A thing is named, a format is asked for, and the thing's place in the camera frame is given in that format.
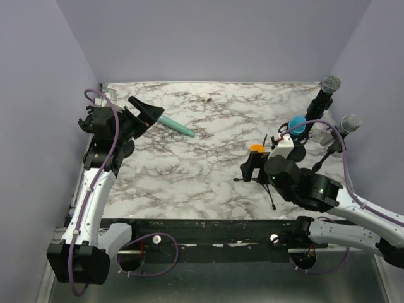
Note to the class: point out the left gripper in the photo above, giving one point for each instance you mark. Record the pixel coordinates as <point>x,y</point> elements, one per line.
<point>148,115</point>

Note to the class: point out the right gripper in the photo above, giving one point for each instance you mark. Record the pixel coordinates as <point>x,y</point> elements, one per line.
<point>255,160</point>

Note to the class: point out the black tripod shock-mount stand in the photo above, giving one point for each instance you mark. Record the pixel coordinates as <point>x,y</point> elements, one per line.
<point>281,133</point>

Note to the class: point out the mint green microphone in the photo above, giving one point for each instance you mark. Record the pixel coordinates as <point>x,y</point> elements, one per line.
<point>166,121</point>

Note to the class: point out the blue microphone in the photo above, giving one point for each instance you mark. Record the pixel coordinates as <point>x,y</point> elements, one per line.
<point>296,126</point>

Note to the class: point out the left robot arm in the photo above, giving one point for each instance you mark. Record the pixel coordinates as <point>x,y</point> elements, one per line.
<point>83,254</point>

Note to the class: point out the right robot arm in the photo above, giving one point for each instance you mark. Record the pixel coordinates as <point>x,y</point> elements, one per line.
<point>373,228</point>

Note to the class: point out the white pipe elbow fitting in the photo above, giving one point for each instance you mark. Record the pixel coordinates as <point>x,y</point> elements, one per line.
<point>206,97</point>

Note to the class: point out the black round-base stand rear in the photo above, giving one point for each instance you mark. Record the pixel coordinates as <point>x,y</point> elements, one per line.
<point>299,151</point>

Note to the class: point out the black round-base stand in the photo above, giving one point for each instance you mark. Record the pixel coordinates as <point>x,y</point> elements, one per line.
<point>299,151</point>
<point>333,146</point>

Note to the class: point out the black round-base stand front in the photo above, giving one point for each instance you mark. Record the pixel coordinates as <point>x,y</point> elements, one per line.
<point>333,146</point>

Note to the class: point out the grey microphone silver grille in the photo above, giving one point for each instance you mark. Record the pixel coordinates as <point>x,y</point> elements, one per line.
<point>347,125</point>

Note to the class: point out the black microphone silver grille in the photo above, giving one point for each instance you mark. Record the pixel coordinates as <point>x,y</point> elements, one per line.
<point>323,99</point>

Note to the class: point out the orange tape measure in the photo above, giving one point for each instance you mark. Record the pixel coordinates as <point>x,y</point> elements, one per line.
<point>257,148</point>

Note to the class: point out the clear plastic screw box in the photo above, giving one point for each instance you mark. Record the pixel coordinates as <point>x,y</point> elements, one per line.
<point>323,133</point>

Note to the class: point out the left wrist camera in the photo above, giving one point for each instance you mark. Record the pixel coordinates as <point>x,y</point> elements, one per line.
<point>111,94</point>

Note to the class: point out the black mounting rail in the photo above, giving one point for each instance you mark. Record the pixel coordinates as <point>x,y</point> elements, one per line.
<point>214,241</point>

